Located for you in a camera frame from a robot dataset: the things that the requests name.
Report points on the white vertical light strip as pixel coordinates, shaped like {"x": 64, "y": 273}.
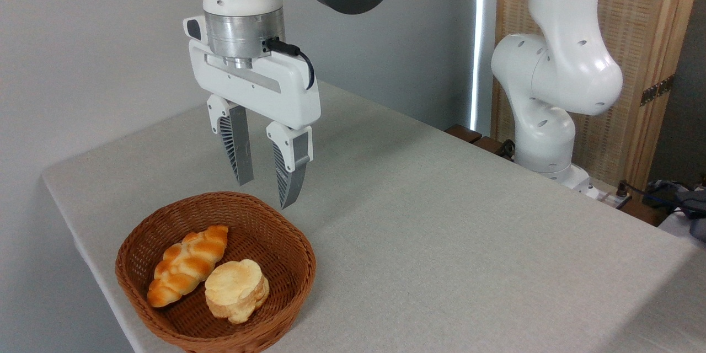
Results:
{"x": 479, "y": 38}

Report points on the brown wicker basket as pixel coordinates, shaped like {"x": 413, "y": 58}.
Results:
{"x": 276, "y": 242}

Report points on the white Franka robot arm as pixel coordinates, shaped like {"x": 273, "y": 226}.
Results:
{"x": 562, "y": 66}

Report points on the grey device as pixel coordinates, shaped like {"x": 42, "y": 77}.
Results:
{"x": 695, "y": 215}

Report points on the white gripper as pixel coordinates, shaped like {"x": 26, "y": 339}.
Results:
{"x": 259, "y": 88}

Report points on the pale round bread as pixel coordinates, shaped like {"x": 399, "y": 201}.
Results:
{"x": 234, "y": 287}

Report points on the white power strip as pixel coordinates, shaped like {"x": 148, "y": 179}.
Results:
{"x": 609, "y": 198}

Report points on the brass screen hinge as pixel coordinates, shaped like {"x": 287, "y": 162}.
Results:
{"x": 656, "y": 90}

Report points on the wooden rattan folding screen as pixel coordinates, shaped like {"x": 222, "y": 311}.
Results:
{"x": 634, "y": 11}

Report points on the golden braided bread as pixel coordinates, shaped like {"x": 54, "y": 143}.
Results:
{"x": 185, "y": 265}

